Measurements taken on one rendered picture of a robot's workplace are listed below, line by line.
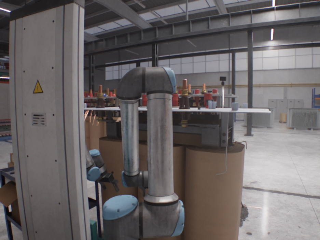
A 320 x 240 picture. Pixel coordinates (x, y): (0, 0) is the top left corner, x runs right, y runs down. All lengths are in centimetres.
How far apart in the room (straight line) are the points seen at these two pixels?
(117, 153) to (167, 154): 101
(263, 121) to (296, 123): 187
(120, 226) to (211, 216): 85
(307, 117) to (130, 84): 1303
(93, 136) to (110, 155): 256
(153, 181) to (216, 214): 79
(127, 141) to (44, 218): 48
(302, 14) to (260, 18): 159
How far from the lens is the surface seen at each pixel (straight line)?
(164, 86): 87
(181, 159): 162
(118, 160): 182
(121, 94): 90
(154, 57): 1149
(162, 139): 84
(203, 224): 164
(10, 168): 195
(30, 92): 88
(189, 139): 159
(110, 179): 153
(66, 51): 76
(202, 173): 148
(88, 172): 129
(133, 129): 98
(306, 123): 1370
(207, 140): 144
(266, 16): 989
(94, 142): 441
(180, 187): 169
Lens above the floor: 140
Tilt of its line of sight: 4 degrees down
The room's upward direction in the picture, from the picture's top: straight up
